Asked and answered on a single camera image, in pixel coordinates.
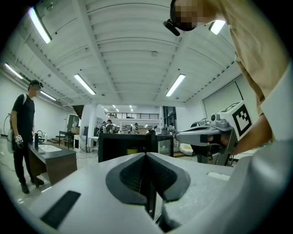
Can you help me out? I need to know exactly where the person's right forearm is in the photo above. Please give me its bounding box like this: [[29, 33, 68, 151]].
[[231, 113, 273, 156]]

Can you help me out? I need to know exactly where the white sink basin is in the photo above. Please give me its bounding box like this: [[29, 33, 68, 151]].
[[38, 144, 63, 154]]

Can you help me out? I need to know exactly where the small glass door cooler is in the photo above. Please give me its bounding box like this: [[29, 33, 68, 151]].
[[156, 134, 174, 157]]

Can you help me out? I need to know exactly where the white roller blind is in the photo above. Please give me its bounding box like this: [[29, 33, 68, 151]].
[[202, 80, 244, 121]]

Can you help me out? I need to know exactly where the black mezzanine railing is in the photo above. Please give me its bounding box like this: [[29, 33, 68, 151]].
[[104, 112, 160, 120]]

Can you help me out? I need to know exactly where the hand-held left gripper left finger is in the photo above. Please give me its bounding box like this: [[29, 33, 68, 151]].
[[29, 152, 164, 234]]

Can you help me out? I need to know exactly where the person's beige shirt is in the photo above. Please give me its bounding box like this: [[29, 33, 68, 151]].
[[196, 0, 292, 116]]

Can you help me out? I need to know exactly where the black faucet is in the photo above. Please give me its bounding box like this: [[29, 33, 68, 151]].
[[33, 130, 44, 149]]

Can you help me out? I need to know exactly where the ceiling tube light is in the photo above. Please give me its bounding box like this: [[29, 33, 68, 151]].
[[165, 73, 186, 97], [208, 20, 226, 36], [40, 90, 57, 101], [73, 73, 97, 96], [4, 63, 24, 80], [28, 6, 52, 44]]

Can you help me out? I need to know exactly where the white marble cabinet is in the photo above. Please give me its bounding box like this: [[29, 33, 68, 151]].
[[73, 134, 88, 153]]

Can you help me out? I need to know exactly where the black side table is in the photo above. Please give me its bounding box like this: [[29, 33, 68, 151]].
[[59, 130, 74, 147]]

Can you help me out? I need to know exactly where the black head-mounted camera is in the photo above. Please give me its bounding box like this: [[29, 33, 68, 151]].
[[163, 19, 181, 37]]

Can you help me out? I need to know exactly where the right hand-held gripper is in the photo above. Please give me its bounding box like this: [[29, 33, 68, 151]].
[[175, 100, 253, 166]]

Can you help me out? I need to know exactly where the white round chair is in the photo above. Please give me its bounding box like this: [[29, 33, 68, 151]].
[[179, 142, 193, 156]]

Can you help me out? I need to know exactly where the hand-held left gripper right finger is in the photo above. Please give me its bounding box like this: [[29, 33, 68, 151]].
[[146, 152, 234, 234]]

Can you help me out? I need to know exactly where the dark wooden sink counter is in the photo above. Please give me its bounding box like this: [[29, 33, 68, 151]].
[[27, 141, 78, 186]]

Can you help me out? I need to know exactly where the black fridge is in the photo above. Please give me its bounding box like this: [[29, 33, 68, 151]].
[[98, 132, 158, 163]]

